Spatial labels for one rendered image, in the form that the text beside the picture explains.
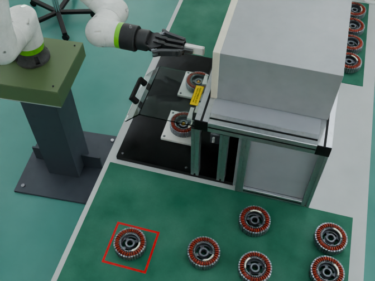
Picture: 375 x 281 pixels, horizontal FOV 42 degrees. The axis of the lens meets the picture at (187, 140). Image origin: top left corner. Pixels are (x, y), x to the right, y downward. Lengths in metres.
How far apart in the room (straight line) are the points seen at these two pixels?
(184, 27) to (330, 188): 1.09
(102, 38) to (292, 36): 0.65
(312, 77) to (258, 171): 0.42
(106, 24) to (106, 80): 1.57
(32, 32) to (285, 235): 1.28
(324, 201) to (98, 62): 2.04
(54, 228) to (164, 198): 1.01
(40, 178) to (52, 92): 0.87
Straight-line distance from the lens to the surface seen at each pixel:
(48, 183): 2.84
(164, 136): 1.96
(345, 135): 2.10
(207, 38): 2.41
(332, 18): 1.68
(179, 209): 1.81
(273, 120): 1.60
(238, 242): 1.75
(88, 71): 3.38
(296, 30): 1.61
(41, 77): 2.18
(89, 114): 3.12
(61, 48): 2.31
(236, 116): 1.59
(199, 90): 1.73
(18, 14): 2.12
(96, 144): 2.94
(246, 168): 1.74
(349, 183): 1.97
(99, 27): 1.75
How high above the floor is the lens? 2.33
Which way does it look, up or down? 53 degrees down
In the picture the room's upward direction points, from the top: straight up
